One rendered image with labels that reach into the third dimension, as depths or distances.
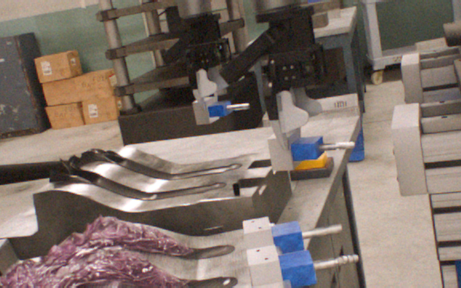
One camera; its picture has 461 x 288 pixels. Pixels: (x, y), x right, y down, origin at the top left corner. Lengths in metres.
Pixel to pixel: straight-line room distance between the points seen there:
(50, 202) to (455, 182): 0.64
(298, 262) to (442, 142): 0.23
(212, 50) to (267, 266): 0.82
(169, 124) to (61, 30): 3.38
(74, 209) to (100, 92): 6.70
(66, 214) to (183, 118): 4.05
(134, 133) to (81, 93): 2.66
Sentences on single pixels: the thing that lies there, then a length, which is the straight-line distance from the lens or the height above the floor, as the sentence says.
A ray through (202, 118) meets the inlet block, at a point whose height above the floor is 0.92.
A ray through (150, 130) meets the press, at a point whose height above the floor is 0.27.
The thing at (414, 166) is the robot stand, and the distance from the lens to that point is 0.88.
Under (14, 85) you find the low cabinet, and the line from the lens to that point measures 8.12.
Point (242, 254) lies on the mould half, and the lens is 0.92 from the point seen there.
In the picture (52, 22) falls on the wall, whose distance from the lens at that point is 8.38.
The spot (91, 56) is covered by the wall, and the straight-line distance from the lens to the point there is 8.23.
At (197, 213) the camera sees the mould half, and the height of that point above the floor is 0.87.
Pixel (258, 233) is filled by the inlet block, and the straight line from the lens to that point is 0.91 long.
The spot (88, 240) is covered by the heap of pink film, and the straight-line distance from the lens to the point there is 0.94.
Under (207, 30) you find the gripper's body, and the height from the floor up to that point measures 1.11.
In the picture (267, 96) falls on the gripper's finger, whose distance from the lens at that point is 1.03.
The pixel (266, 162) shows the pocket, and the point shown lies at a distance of 1.23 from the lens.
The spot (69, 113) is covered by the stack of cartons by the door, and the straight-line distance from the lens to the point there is 8.02.
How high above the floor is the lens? 1.20
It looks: 13 degrees down
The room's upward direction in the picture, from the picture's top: 11 degrees counter-clockwise
